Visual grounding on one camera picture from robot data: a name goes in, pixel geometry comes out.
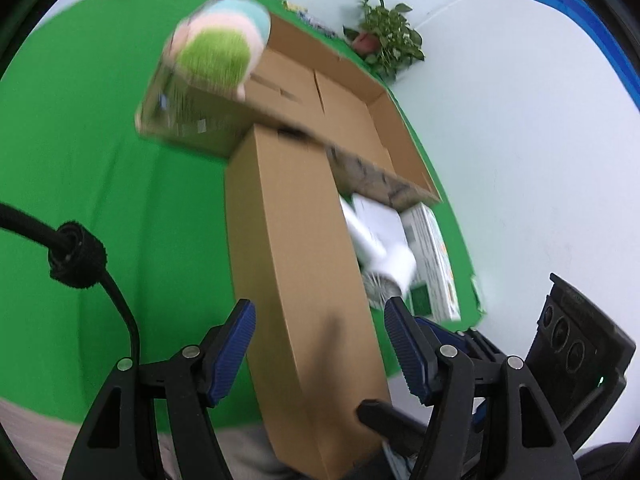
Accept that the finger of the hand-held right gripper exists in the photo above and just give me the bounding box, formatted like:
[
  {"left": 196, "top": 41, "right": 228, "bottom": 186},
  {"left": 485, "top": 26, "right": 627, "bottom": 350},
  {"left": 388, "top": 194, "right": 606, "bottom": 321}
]
[
  {"left": 356, "top": 399, "right": 432, "bottom": 457},
  {"left": 414, "top": 316, "right": 507, "bottom": 361}
]

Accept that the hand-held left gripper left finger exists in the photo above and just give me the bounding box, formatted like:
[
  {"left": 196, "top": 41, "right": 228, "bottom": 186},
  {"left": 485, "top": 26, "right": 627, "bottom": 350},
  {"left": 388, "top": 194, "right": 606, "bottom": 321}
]
[{"left": 62, "top": 299, "right": 257, "bottom": 480}]

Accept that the white plastic device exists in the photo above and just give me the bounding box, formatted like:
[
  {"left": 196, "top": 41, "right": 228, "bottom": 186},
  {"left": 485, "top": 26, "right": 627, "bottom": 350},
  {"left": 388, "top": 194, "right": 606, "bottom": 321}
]
[{"left": 341, "top": 195, "right": 418, "bottom": 296}]

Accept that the colourful snack packet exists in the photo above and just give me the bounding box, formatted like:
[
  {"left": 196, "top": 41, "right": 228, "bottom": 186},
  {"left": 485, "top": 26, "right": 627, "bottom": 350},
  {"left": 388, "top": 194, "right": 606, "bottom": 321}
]
[{"left": 284, "top": 0, "right": 342, "bottom": 38}]

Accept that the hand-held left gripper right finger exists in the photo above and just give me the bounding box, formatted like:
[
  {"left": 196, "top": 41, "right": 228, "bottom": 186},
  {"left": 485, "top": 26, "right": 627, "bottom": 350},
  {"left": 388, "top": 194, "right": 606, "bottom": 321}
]
[{"left": 384, "top": 297, "right": 581, "bottom": 480}]

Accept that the white printed box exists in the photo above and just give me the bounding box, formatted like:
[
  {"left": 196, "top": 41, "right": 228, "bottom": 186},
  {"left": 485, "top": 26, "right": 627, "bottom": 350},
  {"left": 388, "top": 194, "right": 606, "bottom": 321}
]
[{"left": 399, "top": 203, "right": 462, "bottom": 322}]

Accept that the white slatted object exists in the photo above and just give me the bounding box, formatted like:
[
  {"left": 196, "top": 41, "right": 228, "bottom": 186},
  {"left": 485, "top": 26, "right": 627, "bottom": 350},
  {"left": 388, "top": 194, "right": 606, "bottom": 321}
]
[{"left": 362, "top": 269, "right": 402, "bottom": 307}]

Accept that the black cable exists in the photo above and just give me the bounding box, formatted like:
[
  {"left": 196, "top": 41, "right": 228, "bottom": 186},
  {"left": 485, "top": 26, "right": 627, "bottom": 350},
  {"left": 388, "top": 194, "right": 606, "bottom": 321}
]
[{"left": 0, "top": 202, "right": 142, "bottom": 367}]

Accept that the pastel striped plush toy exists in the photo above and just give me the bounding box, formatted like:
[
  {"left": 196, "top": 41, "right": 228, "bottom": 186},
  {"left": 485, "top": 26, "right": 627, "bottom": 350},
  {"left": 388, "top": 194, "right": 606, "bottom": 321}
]
[{"left": 164, "top": 0, "right": 272, "bottom": 101}]

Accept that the potted plant with red pot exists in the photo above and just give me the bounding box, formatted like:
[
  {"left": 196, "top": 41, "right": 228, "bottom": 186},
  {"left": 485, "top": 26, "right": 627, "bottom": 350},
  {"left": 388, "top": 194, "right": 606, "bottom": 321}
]
[{"left": 343, "top": 0, "right": 426, "bottom": 82}]

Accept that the long flat cardboard box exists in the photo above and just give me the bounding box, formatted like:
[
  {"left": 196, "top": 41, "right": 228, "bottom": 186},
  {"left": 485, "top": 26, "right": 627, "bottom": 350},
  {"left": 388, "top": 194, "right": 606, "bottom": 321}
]
[{"left": 225, "top": 124, "right": 392, "bottom": 480}]

